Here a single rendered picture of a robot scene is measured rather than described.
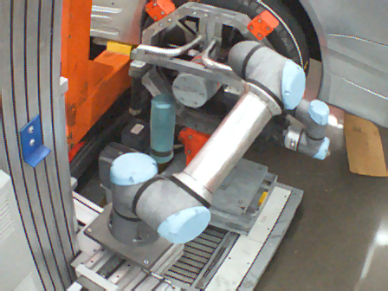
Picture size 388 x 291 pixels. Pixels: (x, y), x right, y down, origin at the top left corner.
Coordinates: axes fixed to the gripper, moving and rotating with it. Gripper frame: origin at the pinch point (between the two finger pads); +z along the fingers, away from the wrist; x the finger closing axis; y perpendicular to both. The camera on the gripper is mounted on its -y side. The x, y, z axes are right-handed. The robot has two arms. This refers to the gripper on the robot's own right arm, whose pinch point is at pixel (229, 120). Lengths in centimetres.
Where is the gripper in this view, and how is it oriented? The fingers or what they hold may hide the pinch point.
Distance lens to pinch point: 197.0
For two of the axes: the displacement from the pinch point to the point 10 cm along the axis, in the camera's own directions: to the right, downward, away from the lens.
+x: -4.1, 5.5, -7.2
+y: 0.6, -7.7, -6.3
